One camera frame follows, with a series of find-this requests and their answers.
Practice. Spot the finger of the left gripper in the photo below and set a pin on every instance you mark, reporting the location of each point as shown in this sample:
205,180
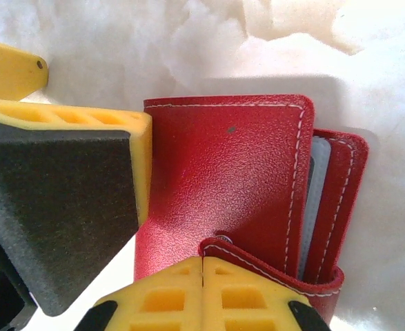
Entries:
9,72
67,189

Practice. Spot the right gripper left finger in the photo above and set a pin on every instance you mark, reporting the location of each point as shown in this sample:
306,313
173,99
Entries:
188,282

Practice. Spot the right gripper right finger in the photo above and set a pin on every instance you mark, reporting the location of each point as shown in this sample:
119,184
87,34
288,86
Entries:
216,286

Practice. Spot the red leather card holder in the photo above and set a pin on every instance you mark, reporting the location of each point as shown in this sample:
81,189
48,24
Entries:
229,172

